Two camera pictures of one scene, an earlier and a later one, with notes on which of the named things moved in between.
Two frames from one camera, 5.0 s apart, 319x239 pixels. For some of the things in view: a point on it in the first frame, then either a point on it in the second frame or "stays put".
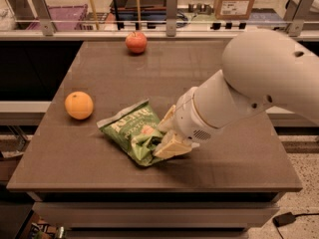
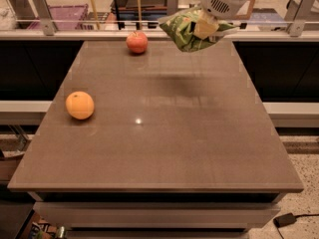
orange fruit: (79, 105) stays put
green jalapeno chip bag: (135, 130) → (179, 27)
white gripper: (188, 119) → (221, 3)
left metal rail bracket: (42, 12) stays put
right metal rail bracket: (298, 11) stays put
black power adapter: (283, 219) stays put
